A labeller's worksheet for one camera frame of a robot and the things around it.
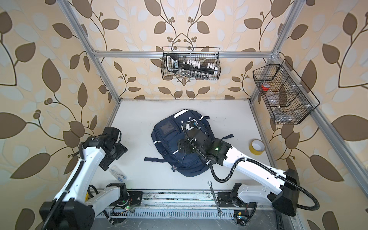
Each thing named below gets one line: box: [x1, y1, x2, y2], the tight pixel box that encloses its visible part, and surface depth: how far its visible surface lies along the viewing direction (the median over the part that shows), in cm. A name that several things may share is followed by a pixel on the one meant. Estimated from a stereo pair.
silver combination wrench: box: [207, 180, 224, 219], surface depth 75 cm
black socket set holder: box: [165, 53, 219, 76], surface depth 85 cm
